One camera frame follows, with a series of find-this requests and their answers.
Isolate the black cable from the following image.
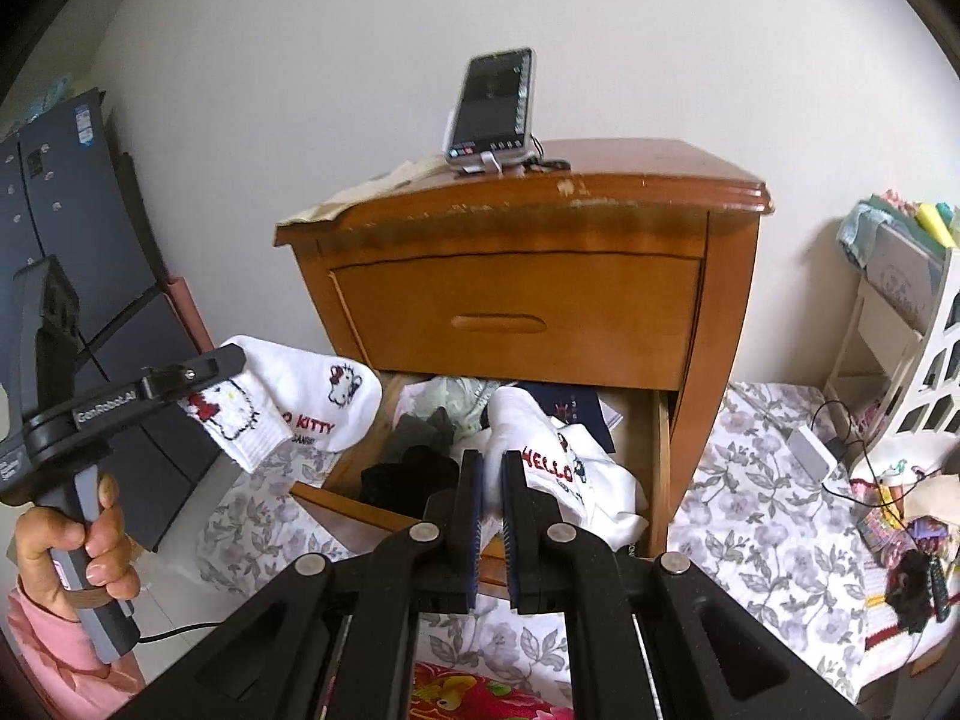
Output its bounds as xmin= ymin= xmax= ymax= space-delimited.
xmin=808 ymin=395 xmax=947 ymax=527

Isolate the beige folded cloth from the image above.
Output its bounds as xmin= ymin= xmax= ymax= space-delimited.
xmin=277 ymin=156 xmax=449 ymax=227

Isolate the red floral blanket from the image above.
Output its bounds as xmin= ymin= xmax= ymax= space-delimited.
xmin=409 ymin=661 xmax=574 ymax=720

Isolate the wooden nightstand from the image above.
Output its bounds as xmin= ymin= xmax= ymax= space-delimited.
xmin=275 ymin=138 xmax=773 ymax=554

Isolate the left hand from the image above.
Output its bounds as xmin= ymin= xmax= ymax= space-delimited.
xmin=14 ymin=475 xmax=140 ymax=622

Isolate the white power adapter box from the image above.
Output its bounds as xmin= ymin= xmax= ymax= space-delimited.
xmin=786 ymin=426 xmax=838 ymax=484

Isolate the white hello kitty sock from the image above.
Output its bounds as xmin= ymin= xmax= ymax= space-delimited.
xmin=480 ymin=387 xmax=647 ymax=551
xmin=179 ymin=335 xmax=382 ymax=473

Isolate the grey floral bedding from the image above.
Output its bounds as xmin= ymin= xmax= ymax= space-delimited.
xmin=197 ymin=383 xmax=875 ymax=702

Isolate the wooden drawer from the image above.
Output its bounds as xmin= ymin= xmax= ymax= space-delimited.
xmin=337 ymin=254 xmax=700 ymax=390
xmin=288 ymin=369 xmax=674 ymax=593

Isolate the grey sock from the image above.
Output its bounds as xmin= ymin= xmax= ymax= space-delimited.
xmin=391 ymin=408 xmax=454 ymax=457

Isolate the dark blue cabinet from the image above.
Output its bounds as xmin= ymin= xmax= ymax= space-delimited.
xmin=0 ymin=85 xmax=226 ymax=553

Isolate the pile of small trinkets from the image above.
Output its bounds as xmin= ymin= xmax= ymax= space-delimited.
xmin=851 ymin=473 xmax=958 ymax=571

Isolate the smartphone on stand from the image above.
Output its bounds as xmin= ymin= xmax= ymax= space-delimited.
xmin=444 ymin=47 xmax=535 ymax=174

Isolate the white cutout storage rack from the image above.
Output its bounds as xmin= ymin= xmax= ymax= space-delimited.
xmin=821 ymin=193 xmax=960 ymax=436

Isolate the black remote and pouch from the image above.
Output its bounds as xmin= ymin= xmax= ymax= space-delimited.
xmin=885 ymin=550 xmax=950 ymax=634

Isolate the pale green lace garment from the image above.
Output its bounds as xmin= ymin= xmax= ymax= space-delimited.
xmin=394 ymin=376 xmax=501 ymax=440

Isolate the black sock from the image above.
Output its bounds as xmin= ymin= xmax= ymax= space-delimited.
xmin=358 ymin=445 xmax=459 ymax=518

